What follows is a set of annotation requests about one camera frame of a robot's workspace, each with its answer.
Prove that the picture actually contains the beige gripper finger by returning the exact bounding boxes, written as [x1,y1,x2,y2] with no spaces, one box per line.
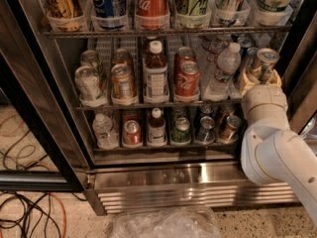
[269,69,282,87]
[239,66,261,95]

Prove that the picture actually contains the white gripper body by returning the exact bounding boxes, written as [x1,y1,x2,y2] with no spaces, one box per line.
[241,84,288,114]

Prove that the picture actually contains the redbull can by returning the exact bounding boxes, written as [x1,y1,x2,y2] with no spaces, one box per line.
[235,47,259,84]
[237,36,255,49]
[252,48,279,84]

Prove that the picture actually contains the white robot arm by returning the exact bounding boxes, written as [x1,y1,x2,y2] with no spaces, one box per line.
[240,68,317,224]

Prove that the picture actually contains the sliding fridge door right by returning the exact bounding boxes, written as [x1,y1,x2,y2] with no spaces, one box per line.
[280,13,317,157]

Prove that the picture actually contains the bronze can bottom rear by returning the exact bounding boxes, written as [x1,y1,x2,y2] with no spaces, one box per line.
[216,103,235,124]

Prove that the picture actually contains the bronze can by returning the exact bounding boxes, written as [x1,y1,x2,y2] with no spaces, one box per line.
[218,115,242,142]
[216,103,235,124]

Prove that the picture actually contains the bronze can bottom front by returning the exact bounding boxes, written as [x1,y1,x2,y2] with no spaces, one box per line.
[218,115,242,142]

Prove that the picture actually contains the blue can bottom rear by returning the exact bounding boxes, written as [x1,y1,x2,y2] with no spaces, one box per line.
[197,104,214,119]

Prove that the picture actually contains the red coca-cola can front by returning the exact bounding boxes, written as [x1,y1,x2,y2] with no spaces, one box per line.
[175,61,200,97]

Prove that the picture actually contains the blue can bottom front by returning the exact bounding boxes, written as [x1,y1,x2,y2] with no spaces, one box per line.
[195,116,215,144]

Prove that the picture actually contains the red coca-cola can rear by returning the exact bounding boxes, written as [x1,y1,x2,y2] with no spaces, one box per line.
[174,47,196,69]

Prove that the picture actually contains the green can bottom shelf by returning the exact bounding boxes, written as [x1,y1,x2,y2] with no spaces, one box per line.
[171,117,190,143]

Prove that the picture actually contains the brown juice bottle middle shelf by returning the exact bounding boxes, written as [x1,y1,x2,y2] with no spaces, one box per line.
[144,41,167,98]

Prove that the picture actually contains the brown juice bottle shelf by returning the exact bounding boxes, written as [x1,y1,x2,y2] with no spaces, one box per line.
[148,108,165,146]
[144,41,167,98]

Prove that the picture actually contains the stainless steel display fridge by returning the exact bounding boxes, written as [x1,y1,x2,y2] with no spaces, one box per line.
[0,0,317,216]

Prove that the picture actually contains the brown juice bottle bottom shelf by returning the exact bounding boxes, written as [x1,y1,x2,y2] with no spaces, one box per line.
[148,108,165,146]

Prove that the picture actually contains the red coca-cola can top shelf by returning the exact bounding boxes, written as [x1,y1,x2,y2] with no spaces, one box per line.
[136,0,167,30]

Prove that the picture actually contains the gold can front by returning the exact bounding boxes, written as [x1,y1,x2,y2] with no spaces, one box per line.
[111,63,134,99]

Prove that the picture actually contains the gold can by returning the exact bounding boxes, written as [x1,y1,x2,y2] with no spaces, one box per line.
[111,49,133,67]
[111,63,134,99]

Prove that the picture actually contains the red can bottom shelf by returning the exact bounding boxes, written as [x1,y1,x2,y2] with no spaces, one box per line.
[123,120,141,145]

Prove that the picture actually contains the gold can rear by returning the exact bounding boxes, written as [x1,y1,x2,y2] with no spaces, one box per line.
[111,49,133,67]

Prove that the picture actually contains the clear water bottle bottom shelf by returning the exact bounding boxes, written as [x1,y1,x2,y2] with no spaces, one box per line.
[92,113,116,149]

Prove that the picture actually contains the white green can front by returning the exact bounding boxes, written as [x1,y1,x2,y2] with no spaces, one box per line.
[74,65,103,101]

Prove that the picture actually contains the blue pepsi can top shelf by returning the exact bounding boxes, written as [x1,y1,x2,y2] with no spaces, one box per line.
[92,0,127,30]

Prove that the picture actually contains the white green can rear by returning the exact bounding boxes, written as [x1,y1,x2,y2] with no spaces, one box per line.
[80,50,100,71]

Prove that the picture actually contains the open fridge door left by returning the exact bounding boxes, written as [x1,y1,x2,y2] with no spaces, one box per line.
[0,0,89,191]

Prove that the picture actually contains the clear water bottle middle front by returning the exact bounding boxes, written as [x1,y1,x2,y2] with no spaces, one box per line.
[209,43,241,100]

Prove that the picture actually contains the clear water bottle middle rear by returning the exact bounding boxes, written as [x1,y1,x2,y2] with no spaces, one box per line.
[202,35,232,61]

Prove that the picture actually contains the clear plastic bag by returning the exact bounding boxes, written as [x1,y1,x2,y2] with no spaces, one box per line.
[110,206,222,238]

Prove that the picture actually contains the black and orange floor cables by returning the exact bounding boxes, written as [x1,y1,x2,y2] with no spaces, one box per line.
[0,113,87,238]

